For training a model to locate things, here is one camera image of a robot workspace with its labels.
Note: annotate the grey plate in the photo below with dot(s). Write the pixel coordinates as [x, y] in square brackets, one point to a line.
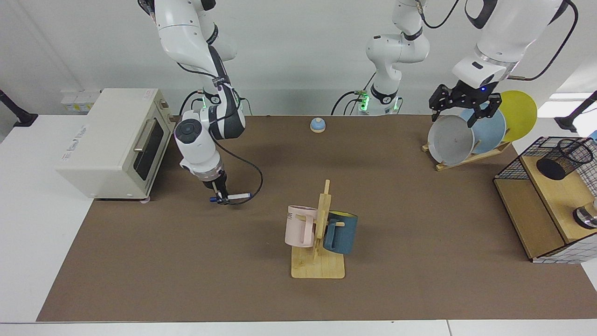
[450, 140]

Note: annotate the white wall sockets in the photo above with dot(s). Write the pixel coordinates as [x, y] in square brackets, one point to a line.
[79, 100]

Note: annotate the white and blue marker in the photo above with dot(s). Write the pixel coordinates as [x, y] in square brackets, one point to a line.
[240, 195]

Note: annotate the white grid cloth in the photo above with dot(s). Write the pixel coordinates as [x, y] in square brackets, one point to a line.
[569, 254]

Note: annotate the black clamp stand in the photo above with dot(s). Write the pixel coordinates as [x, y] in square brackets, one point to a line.
[566, 123]
[23, 119]

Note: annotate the pink cup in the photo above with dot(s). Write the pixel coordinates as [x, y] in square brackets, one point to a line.
[294, 228]

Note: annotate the brown table cloth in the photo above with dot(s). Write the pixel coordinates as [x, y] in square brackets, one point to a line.
[186, 261]

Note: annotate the pale toaster oven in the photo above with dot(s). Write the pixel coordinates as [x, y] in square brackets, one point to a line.
[107, 140]

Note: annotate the small blue round bell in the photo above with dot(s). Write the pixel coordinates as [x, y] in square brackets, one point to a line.
[317, 124]

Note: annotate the light blue plate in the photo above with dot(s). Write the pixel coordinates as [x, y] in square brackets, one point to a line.
[489, 133]

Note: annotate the black mesh pen holder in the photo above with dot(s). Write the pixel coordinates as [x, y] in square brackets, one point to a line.
[555, 168]

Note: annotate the wooden cup stand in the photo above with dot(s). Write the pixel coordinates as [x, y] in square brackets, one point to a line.
[317, 268]

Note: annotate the yellow plate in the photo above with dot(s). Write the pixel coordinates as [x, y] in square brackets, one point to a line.
[520, 114]

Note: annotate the dark blue cup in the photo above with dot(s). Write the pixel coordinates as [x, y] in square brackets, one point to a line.
[343, 235]

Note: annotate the wooden plate rack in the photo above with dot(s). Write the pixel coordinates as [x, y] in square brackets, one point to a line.
[459, 161]

